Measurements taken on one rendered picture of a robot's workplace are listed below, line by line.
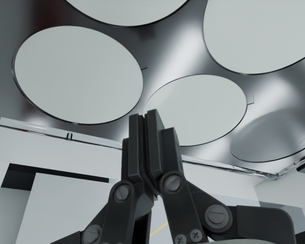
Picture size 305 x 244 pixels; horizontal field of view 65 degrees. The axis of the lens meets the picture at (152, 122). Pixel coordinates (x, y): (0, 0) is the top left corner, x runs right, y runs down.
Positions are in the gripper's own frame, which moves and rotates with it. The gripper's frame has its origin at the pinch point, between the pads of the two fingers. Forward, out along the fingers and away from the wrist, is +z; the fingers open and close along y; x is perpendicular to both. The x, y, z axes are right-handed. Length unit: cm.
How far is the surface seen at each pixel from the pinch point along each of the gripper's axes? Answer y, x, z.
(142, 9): 1.0, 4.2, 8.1
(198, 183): -0.3, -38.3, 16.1
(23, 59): -8.3, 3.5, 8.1
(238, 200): 25, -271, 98
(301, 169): 14.4, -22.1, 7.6
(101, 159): -15.2, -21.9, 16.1
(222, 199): 8, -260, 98
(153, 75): 0.3, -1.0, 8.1
